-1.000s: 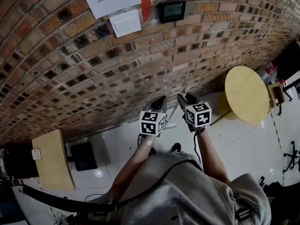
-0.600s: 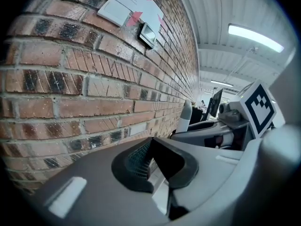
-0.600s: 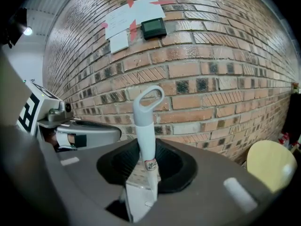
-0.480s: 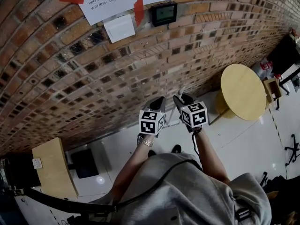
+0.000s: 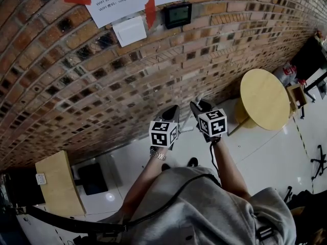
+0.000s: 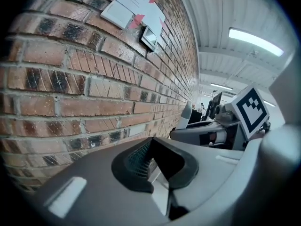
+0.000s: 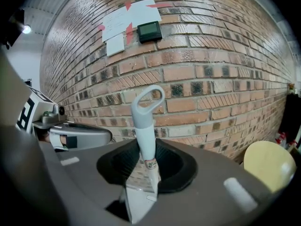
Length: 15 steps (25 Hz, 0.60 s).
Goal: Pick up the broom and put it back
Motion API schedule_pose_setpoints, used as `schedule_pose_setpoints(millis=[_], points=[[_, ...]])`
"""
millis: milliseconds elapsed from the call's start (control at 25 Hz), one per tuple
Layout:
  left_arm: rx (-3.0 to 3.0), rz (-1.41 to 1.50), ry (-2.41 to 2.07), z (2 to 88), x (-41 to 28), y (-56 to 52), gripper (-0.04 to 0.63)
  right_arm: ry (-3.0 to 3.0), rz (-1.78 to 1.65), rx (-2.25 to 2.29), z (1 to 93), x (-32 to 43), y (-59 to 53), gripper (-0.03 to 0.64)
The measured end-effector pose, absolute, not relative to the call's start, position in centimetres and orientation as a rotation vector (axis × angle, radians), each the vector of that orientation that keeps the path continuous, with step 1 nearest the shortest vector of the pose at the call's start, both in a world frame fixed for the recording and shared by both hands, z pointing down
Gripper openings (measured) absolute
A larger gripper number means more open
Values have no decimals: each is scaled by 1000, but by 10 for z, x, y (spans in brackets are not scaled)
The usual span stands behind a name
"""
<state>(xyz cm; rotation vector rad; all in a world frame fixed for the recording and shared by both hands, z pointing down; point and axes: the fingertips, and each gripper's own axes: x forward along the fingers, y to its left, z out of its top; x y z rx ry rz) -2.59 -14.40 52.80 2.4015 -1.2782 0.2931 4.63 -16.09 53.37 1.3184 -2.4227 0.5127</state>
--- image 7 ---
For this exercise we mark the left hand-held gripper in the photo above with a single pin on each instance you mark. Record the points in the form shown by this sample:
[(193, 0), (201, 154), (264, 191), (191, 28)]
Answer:
[(77, 135)]

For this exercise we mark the person's left hand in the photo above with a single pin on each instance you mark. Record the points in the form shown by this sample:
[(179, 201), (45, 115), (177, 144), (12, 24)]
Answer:
[(63, 140)]

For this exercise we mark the small ornament on cabinet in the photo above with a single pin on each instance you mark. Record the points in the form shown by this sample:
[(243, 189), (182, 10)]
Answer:
[(291, 88)]

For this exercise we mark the black ceiling-mounted fixture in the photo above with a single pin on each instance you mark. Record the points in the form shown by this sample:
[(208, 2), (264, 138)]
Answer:
[(14, 28)]

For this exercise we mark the black wall display device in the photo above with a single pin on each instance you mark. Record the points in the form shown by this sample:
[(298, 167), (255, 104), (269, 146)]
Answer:
[(149, 31)]

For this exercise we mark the small white card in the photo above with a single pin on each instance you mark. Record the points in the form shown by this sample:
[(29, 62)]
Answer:
[(115, 45)]

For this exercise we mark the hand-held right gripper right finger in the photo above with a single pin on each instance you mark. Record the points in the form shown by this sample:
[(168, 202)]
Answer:
[(178, 171)]

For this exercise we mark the large white paper sheet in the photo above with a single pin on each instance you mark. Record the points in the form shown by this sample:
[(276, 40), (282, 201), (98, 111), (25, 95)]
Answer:
[(131, 18)]

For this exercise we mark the round ceiling light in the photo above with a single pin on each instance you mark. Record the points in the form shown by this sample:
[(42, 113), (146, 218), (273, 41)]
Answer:
[(26, 29)]

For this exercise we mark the red and white bottles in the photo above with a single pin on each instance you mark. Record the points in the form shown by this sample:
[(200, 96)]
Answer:
[(282, 139)]

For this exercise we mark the red tape strip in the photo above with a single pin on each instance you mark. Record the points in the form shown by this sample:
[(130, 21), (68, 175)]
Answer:
[(101, 27), (128, 5), (158, 5), (129, 34)]

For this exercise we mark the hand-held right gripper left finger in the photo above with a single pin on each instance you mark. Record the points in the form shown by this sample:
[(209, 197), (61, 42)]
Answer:
[(113, 163)]

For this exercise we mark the black cabinet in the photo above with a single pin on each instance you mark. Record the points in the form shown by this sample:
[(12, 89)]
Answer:
[(291, 119)]

